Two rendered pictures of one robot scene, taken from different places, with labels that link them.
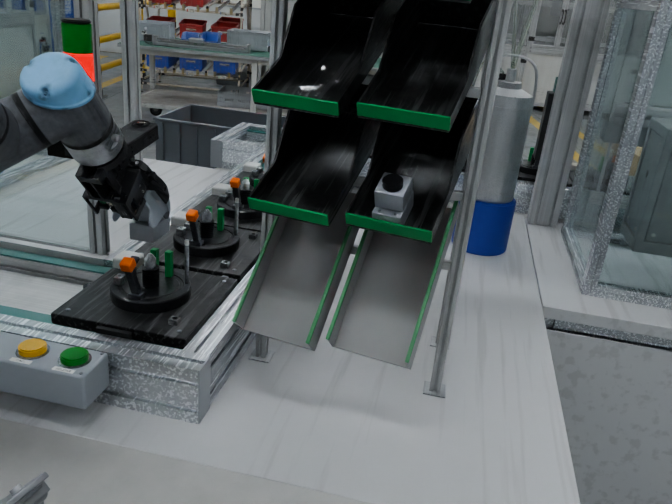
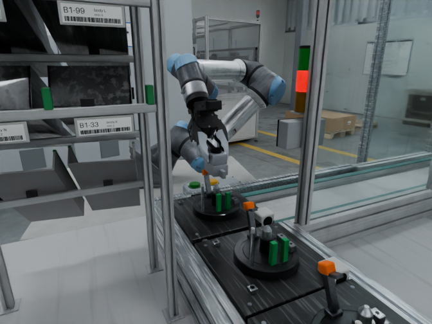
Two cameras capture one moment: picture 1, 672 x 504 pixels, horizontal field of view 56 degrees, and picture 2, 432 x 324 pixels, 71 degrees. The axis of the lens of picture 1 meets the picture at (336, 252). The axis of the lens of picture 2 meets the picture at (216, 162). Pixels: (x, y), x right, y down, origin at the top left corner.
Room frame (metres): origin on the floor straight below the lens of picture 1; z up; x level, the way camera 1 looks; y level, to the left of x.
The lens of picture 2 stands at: (1.66, -0.13, 1.37)
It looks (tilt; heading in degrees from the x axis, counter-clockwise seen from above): 18 degrees down; 145
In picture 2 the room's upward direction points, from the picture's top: straight up
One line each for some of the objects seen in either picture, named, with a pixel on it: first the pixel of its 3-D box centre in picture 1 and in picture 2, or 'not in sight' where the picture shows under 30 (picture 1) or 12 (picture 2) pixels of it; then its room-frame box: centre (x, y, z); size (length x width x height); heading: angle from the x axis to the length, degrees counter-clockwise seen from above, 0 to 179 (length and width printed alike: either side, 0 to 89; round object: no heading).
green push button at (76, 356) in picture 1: (74, 358); (195, 186); (0.80, 0.37, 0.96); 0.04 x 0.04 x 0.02
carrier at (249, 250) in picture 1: (207, 225); (266, 241); (1.26, 0.28, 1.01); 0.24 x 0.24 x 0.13; 80
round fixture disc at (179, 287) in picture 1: (151, 289); (216, 206); (1.01, 0.32, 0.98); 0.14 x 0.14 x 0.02
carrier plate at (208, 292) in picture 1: (151, 299); (216, 212); (1.01, 0.32, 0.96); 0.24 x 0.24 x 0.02; 80
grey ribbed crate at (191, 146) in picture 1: (229, 140); not in sight; (3.14, 0.59, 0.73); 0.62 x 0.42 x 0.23; 80
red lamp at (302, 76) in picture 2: (79, 66); (306, 81); (1.16, 0.49, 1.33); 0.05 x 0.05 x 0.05
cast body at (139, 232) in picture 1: (152, 214); (217, 161); (1.02, 0.32, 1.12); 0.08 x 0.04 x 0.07; 170
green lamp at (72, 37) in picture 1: (77, 37); (308, 59); (1.16, 0.49, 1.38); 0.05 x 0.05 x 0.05
